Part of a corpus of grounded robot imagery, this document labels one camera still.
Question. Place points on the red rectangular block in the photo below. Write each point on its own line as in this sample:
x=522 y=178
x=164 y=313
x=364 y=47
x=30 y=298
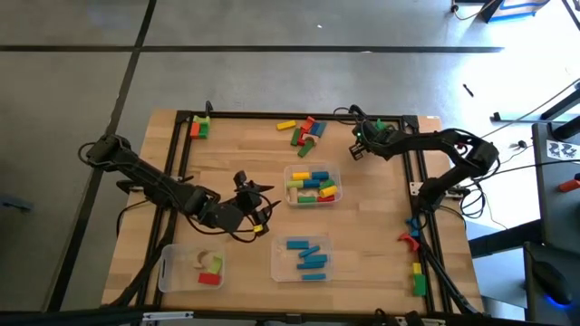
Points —
x=308 y=123

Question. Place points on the black aluminium table frame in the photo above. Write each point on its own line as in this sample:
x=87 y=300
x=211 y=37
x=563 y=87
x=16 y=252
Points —
x=317 y=116

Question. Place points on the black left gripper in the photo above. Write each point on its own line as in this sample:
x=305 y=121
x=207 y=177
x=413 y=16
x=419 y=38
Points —
x=249 y=206

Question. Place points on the yellow rectangular block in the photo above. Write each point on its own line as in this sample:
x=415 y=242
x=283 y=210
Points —
x=286 y=125
x=417 y=268

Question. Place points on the natural wood cylinder block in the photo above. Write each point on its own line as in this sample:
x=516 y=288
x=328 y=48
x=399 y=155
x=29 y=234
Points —
x=293 y=194

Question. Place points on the dark floor object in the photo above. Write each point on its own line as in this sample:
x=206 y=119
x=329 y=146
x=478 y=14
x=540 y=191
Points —
x=13 y=204

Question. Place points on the light green cylinder block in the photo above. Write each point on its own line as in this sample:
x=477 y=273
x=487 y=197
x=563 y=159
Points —
x=294 y=184

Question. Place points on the blue cylinder block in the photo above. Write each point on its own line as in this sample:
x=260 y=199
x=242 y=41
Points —
x=320 y=175
x=311 y=183

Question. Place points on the orange-red marker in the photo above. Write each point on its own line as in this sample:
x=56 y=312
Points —
x=568 y=185

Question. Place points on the yellow cylinder block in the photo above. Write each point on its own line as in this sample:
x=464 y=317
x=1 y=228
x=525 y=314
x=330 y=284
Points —
x=328 y=191
x=301 y=175

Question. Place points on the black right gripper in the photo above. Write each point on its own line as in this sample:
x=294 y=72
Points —
x=374 y=138

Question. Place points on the clear plastic bin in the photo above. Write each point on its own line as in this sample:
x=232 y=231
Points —
x=281 y=267
x=336 y=174
x=176 y=271

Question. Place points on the teal blue rectangular block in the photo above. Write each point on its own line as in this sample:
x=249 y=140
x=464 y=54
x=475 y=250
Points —
x=321 y=130

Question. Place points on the grey side desk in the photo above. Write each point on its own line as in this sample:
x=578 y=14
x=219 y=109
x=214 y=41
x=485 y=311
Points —
x=562 y=217

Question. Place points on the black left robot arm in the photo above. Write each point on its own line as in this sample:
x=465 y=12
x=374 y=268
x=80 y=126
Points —
x=145 y=174

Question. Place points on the orange-red rectangular block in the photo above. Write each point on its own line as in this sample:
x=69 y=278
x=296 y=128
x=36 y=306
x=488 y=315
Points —
x=195 y=130

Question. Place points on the small light green block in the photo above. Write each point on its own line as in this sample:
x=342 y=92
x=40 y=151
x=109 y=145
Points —
x=217 y=266

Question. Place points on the red cylinder block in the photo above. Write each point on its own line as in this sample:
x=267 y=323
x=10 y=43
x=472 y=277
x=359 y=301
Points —
x=325 y=198

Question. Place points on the white printed tag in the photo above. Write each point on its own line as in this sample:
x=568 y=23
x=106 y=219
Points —
x=562 y=149

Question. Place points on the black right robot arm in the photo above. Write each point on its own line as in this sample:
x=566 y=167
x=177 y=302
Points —
x=453 y=138

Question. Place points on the silver mounting plate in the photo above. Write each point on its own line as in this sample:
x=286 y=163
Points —
x=413 y=189

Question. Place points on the black stand legs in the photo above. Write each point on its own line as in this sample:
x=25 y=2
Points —
x=521 y=116

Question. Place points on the green arch block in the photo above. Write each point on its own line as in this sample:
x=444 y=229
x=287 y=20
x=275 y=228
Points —
x=381 y=124

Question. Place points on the light green square block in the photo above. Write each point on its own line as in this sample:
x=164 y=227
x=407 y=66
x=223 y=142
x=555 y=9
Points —
x=201 y=119

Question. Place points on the blue and white bag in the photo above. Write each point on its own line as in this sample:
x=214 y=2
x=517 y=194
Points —
x=521 y=11

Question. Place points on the red arch block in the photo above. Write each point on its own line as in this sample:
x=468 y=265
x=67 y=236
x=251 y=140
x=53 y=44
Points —
x=209 y=279
x=408 y=237
x=301 y=141

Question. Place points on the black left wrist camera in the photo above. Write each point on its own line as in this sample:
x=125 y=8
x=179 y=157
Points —
x=240 y=178

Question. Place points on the black computer mouse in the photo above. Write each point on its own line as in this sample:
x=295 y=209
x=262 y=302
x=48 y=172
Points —
x=550 y=280

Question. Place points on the blue arch block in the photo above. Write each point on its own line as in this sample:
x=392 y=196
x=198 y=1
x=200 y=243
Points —
x=412 y=223

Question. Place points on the black marker pen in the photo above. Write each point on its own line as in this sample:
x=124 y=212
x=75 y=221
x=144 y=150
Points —
x=468 y=90

